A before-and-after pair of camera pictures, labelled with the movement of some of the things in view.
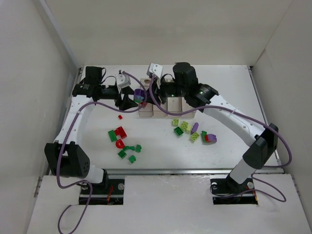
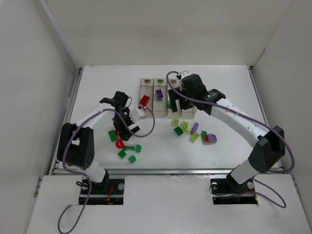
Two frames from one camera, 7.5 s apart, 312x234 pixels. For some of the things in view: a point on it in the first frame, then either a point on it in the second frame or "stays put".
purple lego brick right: (212, 138) stays put
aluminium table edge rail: (39, 179) stays put
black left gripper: (119, 96) -> (124, 125)
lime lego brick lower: (194, 136) stays put
